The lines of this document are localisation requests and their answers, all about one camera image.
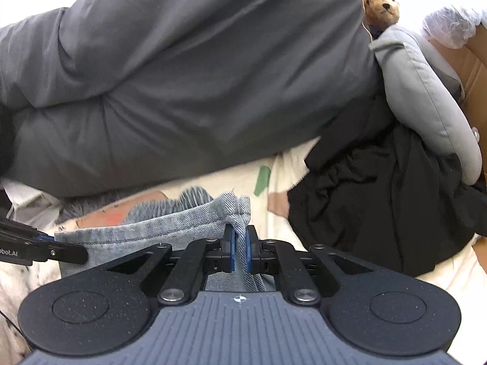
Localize brown teddy bear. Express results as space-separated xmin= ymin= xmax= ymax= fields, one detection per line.
xmin=363 ymin=0 xmax=400 ymax=40

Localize brown cardboard sheet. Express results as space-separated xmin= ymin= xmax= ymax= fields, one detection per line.
xmin=430 ymin=25 xmax=487 ymax=174

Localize light blue denim shorts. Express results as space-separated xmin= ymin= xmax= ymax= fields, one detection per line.
xmin=54 ymin=186 xmax=275 ymax=292

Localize cream cartoon bear bedsheet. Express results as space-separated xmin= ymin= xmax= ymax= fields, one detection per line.
xmin=1 ymin=141 xmax=486 ymax=364

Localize grey neck pillow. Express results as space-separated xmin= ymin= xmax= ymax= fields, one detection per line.
xmin=370 ymin=25 xmax=482 ymax=185

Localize white pillow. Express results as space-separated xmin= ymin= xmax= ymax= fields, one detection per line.
xmin=422 ymin=6 xmax=486 ymax=49

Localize black garment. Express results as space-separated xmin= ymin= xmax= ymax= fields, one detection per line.
xmin=288 ymin=94 xmax=486 ymax=277

